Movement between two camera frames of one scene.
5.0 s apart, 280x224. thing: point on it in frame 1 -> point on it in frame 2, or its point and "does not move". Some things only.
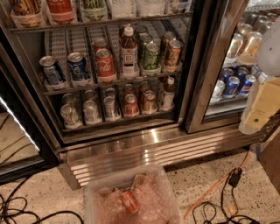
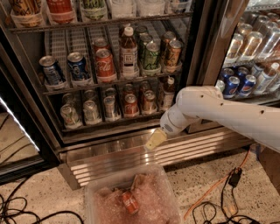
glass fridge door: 224,59 does not move
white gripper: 269,52 -> 169,123
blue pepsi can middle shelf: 78,66 does not move
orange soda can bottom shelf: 150,103 does not move
